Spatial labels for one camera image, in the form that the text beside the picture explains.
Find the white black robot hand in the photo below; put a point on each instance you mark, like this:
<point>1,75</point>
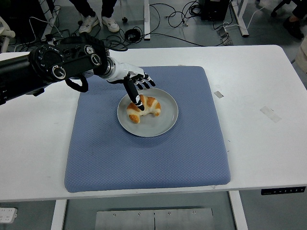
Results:
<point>130,72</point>

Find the golden croissant bread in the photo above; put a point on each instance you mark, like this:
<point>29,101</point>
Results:
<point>153,105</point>

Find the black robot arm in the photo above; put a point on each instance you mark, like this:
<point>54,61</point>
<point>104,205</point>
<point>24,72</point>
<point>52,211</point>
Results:
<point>60,60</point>

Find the black caster wheel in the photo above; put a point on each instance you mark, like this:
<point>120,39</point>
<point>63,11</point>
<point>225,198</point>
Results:
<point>124,20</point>

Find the white desk leg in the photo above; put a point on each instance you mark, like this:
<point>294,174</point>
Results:
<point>241,19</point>
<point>49,14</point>
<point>147,19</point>

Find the grey round plate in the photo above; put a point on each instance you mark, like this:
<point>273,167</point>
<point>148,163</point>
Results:
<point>153,127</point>

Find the small grey tape piece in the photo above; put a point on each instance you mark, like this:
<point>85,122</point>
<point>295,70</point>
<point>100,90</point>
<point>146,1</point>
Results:
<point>218,94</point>

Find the blue quilted mat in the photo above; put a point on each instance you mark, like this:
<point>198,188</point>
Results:
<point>144,163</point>

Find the grey foot pedal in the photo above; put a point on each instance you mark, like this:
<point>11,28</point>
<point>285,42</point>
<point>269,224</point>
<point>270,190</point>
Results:
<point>224,36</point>

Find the black computer case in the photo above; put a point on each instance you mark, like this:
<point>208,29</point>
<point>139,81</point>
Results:
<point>213,9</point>

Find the large clear tape piece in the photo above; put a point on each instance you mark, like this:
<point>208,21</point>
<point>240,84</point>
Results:
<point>269,113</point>

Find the grey metal plate with screws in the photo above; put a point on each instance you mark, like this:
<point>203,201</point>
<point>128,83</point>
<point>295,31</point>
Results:
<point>153,219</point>

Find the white table leg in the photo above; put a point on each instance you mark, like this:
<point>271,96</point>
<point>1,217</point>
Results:
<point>238,213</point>
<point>58,215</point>

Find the black chair base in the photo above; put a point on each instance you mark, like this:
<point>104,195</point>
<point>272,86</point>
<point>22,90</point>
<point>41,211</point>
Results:
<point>279,7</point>

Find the white power strip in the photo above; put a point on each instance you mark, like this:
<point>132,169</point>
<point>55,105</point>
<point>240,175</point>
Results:
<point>7,215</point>

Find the black table control panel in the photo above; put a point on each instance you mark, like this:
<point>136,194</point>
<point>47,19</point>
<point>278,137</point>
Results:
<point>283,191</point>

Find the white curved frame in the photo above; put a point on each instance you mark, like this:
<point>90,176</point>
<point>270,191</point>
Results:
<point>6,32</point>

